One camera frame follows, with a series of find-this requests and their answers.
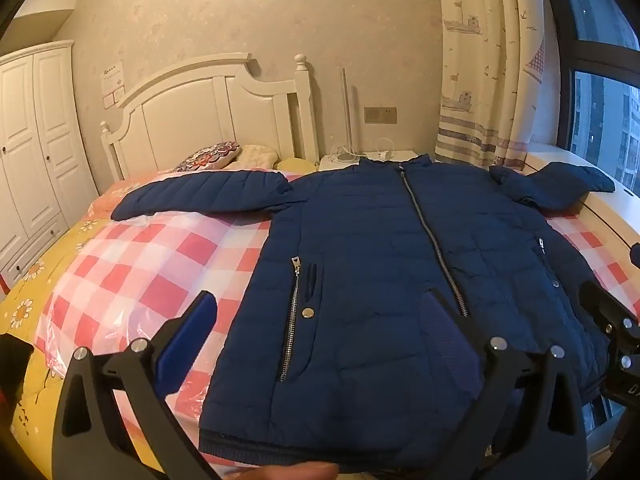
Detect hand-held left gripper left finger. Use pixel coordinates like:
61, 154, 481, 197
51, 290, 221, 480

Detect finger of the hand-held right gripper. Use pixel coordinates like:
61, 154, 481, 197
578, 281, 640, 358

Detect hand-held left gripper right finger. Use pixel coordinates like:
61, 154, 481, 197
422, 290, 587, 480

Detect navy blue puffer jacket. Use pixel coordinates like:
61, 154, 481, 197
110, 155, 616, 476

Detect pink checked blanket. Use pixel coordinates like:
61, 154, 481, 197
45, 167, 632, 441

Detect yellow floral quilt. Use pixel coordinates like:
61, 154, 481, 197
0, 180, 166, 480

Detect patterned round pillow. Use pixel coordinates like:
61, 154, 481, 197
174, 141, 241, 171

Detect cream pillow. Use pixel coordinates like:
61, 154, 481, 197
237, 144, 279, 169

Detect white nightstand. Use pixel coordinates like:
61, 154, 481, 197
319, 150, 421, 174

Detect yellow pillow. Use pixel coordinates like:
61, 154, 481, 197
274, 157, 316, 176

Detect white bed headboard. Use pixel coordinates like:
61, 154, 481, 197
100, 52, 321, 183

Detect white pole lamp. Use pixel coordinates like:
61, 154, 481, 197
339, 67, 359, 162

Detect white wardrobe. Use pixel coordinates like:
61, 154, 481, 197
0, 40, 101, 288

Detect dark framed window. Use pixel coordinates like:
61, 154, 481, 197
537, 0, 640, 192

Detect ship print curtain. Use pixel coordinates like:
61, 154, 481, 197
434, 0, 557, 172

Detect white cable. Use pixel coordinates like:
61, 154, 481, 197
329, 142, 369, 164

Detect wall paper notes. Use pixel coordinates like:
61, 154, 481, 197
100, 60, 127, 109

